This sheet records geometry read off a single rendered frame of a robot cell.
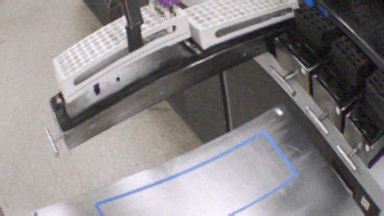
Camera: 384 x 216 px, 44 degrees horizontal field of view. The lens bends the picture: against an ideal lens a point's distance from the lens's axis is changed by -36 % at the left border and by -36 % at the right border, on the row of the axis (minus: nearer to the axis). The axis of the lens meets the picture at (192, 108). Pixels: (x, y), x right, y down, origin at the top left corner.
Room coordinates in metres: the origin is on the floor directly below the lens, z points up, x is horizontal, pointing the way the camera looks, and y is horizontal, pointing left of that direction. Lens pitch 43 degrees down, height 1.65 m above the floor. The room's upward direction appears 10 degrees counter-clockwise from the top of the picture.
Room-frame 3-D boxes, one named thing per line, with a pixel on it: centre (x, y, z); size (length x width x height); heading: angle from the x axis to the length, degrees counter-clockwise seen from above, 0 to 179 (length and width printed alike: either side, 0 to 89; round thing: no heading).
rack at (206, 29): (1.16, -0.16, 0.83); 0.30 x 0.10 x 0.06; 113
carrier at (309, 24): (1.05, -0.30, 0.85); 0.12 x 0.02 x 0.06; 24
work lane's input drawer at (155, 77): (1.09, 0.01, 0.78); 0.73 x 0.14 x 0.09; 113
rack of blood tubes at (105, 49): (1.03, 0.13, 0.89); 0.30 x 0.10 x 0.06; 113
